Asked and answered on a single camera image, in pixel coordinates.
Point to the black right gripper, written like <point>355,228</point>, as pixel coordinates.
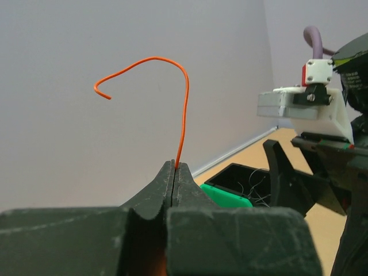
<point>335,161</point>

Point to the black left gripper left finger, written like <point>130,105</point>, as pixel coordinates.
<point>129,239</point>

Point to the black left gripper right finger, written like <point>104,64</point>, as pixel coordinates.
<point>205,239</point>

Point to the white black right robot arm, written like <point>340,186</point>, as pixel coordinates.
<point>350,77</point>

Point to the black plastic bin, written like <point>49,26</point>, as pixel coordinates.
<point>248,182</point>

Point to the green plastic bin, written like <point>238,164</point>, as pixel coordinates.
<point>225,199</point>

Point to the aluminium table edge frame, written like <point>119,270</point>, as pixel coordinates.
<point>233,152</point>

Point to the grey white right wrist camera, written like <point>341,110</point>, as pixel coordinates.
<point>311,107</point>

